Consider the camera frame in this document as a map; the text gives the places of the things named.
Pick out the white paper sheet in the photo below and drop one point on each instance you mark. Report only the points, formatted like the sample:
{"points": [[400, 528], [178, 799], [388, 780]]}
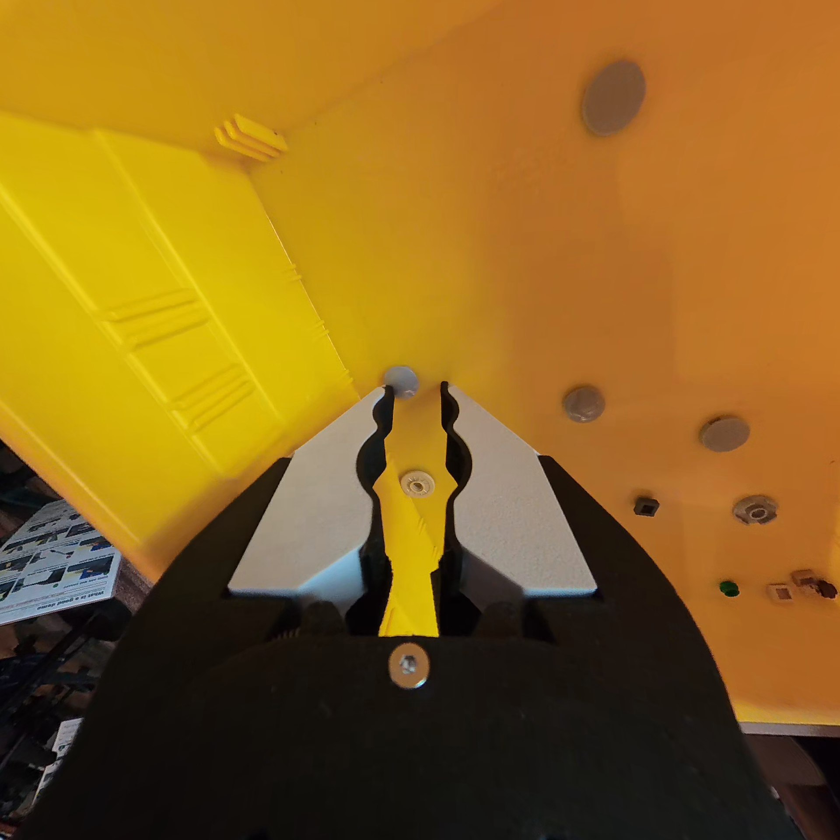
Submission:
{"points": [[62, 745]]}

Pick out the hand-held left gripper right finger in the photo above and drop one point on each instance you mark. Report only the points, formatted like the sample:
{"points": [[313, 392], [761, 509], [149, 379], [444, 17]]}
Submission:
{"points": [[518, 518]]}

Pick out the yellow plastic bin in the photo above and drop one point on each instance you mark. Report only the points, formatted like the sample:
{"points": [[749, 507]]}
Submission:
{"points": [[459, 229]]}

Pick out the tan round lego plate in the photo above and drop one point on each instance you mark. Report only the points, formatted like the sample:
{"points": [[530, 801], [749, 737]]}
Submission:
{"points": [[417, 484]]}

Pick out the grey round holed lego piece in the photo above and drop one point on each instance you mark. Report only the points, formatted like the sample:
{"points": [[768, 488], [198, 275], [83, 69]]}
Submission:
{"points": [[755, 509]]}

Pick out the white round lego tile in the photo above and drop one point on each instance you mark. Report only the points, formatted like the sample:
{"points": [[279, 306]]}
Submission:
{"points": [[401, 380]]}

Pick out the black square lego piece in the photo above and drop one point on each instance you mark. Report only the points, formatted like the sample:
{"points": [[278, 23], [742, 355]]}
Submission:
{"points": [[646, 506]]}

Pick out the small green round lego piece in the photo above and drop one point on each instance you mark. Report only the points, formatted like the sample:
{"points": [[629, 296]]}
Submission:
{"points": [[728, 588]]}

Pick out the printed picture sheet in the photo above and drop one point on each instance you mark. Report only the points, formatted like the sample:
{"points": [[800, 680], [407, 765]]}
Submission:
{"points": [[56, 564]]}

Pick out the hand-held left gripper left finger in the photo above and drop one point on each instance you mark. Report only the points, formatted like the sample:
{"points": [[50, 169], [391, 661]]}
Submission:
{"points": [[315, 512]]}

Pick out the grey round lego tile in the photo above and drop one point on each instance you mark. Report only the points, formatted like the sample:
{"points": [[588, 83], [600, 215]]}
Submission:
{"points": [[613, 98], [724, 434], [583, 403]]}

